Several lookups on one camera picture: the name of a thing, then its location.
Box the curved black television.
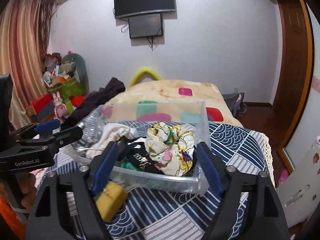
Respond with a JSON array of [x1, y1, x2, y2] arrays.
[[114, 0, 176, 18]]

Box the green cardboard box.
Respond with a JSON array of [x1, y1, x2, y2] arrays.
[[47, 78, 86, 115]]

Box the red box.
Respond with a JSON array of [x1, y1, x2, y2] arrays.
[[25, 93, 52, 116]]

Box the yellow green sponge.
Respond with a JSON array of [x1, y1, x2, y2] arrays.
[[95, 181, 127, 222]]

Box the white drawstring pouch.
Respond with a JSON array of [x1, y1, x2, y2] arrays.
[[85, 123, 138, 159]]

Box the bagged grey knitted cloth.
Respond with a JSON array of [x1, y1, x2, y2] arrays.
[[72, 109, 104, 158]]

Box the dark clothes pile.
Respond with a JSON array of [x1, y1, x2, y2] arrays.
[[60, 77, 125, 130]]

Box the small wall monitor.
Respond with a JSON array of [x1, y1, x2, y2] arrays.
[[129, 14, 163, 39]]

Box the brown wooden door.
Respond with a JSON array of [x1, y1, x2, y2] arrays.
[[273, 0, 314, 149]]

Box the striped orange curtain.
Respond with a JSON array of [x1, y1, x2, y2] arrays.
[[1, 0, 55, 129]]

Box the yellow curved pillow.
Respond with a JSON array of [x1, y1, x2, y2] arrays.
[[129, 67, 162, 87]]

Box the green plush dinosaur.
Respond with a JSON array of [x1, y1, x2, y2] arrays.
[[59, 53, 88, 93]]

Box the left hand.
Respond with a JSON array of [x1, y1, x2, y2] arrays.
[[17, 173, 37, 211]]

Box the floral fabric scrunchie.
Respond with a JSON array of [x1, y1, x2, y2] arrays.
[[144, 122, 195, 177]]

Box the beige colourful patch blanket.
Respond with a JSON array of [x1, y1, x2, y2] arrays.
[[105, 80, 243, 127]]

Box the clear plastic storage box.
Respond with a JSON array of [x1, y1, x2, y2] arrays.
[[66, 101, 209, 195]]

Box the green knitted sock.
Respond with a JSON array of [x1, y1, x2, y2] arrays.
[[120, 160, 137, 171]]

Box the black white sock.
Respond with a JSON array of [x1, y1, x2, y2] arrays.
[[123, 142, 163, 174]]

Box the pink bunny doll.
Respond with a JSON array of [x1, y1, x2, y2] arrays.
[[53, 92, 67, 123]]

